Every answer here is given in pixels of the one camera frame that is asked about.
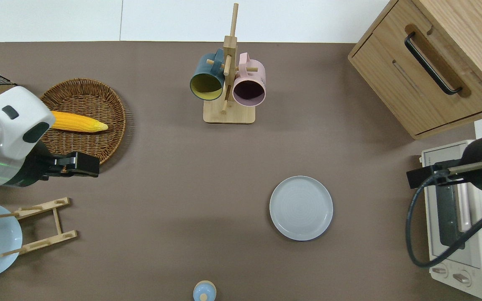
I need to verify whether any yellow corn cob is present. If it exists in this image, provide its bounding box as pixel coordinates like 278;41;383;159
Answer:
51;111;109;133

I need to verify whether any brown table mat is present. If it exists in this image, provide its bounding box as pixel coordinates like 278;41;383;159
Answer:
0;41;482;301

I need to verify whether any pink mug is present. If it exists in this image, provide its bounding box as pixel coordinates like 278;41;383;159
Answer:
232;53;266;107

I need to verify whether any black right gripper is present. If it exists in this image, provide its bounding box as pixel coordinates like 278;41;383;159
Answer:
406;161;467;189

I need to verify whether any wooden mug tree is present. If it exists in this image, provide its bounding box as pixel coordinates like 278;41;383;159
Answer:
203;3;258;124

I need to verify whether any black cabinet handle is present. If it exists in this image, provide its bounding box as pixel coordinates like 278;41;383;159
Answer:
404;32;463;96

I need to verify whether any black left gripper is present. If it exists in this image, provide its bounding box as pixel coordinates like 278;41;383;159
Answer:
32;144;100;181

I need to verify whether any dark teal mug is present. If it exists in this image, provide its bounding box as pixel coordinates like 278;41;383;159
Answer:
190;48;226;101

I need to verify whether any cream toaster oven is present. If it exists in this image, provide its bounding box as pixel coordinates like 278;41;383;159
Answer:
419;140;482;300

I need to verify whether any gray round plate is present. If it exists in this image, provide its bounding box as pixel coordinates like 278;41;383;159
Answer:
269;176;333;241

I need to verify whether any wooden cabinet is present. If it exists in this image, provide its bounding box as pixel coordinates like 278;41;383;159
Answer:
348;0;482;140

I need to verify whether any wooden dish rack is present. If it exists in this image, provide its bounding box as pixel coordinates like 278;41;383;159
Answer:
0;197;77;257

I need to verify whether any thick black cable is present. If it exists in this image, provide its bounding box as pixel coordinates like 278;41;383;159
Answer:
405;162;482;268

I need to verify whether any brown wicker basket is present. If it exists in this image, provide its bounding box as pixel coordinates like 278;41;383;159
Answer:
40;79;127;166

